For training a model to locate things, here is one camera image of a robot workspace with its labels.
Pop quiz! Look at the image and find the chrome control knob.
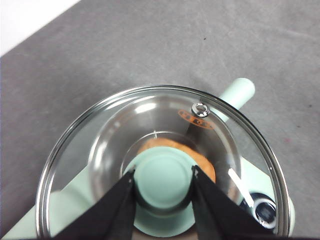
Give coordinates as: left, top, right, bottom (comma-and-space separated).
250, 192, 278, 229

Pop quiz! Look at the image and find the mint green breakfast maker base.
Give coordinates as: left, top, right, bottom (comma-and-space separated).
0, 159, 297, 240

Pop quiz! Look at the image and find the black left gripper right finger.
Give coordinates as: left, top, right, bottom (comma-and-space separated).
190, 164, 284, 240

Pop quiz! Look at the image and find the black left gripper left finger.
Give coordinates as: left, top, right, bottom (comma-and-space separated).
53, 168, 137, 240

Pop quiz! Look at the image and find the glass lid with green knob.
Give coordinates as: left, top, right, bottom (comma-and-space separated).
35, 84, 292, 240

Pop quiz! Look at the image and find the mint green steamer pot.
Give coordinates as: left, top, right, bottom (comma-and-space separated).
87, 77, 256, 216

